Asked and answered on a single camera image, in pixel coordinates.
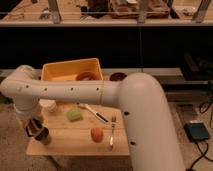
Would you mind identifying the green soft toy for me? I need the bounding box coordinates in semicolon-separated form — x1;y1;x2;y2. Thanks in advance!
66;107;82;122

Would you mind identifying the black power box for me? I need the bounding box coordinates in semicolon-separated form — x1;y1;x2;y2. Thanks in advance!
184;123;210;142

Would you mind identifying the black cable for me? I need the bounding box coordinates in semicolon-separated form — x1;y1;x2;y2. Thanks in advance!
186;99;213;171

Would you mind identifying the yellow plastic bin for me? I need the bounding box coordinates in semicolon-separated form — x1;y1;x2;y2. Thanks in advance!
41;58;103;81

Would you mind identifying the striped brown eraser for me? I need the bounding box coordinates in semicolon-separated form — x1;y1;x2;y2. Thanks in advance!
25;119;42;137

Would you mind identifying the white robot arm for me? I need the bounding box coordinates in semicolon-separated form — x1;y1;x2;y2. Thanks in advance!
0;65;185;171

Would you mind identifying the white black handled brush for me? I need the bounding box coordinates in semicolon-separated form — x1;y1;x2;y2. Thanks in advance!
78;103;109;124

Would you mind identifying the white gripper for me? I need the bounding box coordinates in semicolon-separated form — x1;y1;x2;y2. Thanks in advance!
16;108;43;128

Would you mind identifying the dark red bowl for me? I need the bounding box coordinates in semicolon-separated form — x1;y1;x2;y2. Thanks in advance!
110;72;127;81

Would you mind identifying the metal fork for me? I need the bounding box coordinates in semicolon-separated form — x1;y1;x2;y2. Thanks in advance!
109;116;117;151

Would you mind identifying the white paper cup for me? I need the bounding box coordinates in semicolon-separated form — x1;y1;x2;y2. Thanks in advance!
40;99;57;112

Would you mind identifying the wooden folding table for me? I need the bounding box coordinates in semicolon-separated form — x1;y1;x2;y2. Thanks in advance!
26;103;129;156

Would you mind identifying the metal cup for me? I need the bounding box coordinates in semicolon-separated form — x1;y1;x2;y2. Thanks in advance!
35;128;51;145

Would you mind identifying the orange bowl in bin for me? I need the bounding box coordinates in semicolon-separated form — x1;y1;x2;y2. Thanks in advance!
76;72;98;81

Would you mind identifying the orange ball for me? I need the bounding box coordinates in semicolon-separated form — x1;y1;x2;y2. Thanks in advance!
91;127;104;143

